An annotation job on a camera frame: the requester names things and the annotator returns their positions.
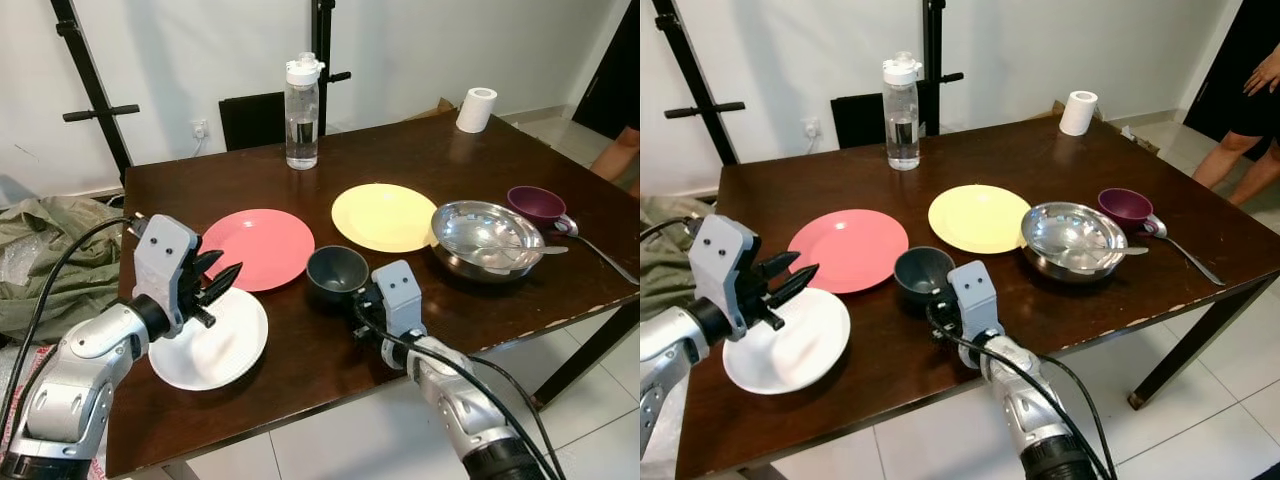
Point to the dark grey cup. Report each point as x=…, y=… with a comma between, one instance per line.
x=335, y=270
x=922, y=272

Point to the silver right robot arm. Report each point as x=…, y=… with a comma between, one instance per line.
x=460, y=410
x=1030, y=410

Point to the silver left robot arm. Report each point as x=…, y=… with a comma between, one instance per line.
x=670, y=360
x=80, y=370

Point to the white plate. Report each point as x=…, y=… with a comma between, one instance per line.
x=215, y=350
x=790, y=355

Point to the pink plate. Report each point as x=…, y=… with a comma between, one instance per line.
x=850, y=245
x=265, y=245

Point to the yellow plate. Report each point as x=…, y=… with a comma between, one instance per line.
x=385, y=218
x=980, y=218

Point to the green crumpled cloth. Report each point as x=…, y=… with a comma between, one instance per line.
x=50, y=250
x=660, y=260

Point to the stainless steel bowl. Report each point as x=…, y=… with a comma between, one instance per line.
x=1070, y=235
x=480, y=235

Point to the dark brown wooden table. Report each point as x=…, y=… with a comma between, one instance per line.
x=400, y=160
x=1000, y=160

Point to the black chair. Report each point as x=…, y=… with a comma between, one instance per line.
x=250, y=120
x=858, y=120

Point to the silver metal spoon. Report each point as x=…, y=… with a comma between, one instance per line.
x=1135, y=251
x=1190, y=255
x=600, y=252
x=550, y=250

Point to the clear water bottle white lid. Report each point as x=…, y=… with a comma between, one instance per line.
x=902, y=120
x=302, y=120

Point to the person in dark shorts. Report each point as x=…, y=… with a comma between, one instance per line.
x=1255, y=110
x=620, y=155

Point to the purple bowl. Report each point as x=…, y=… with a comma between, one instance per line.
x=535, y=203
x=1125, y=205

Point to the white paper roll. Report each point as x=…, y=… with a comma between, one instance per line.
x=1078, y=113
x=476, y=110

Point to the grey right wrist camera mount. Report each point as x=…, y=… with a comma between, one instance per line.
x=975, y=295
x=398, y=295

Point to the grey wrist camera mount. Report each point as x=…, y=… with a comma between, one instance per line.
x=398, y=295
x=727, y=255
x=165, y=250
x=975, y=295

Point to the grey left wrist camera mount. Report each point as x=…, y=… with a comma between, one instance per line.
x=165, y=250
x=727, y=255

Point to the white wall socket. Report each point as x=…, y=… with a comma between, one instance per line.
x=200, y=129
x=810, y=129

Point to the black metal stand frame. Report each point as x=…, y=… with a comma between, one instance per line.
x=92, y=90
x=693, y=90

